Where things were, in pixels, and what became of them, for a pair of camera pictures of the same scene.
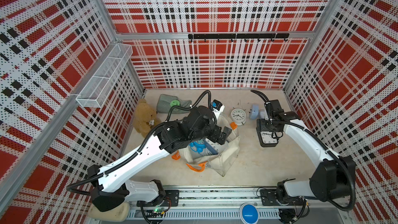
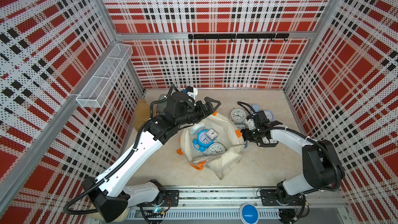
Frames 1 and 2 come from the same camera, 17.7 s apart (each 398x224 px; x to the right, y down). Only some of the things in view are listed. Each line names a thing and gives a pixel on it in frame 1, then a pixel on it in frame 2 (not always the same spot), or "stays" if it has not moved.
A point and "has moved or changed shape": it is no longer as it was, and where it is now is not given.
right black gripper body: [268, 126] -> [252, 135]
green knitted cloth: [163, 104] stays
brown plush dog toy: [145, 117] stays
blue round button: [249, 213] stays
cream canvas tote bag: [221, 163] stays
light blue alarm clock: [255, 112] stays
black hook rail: [244, 36] stays
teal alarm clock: [196, 147] has moved or changed shape
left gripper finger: [227, 130] -> [210, 108]
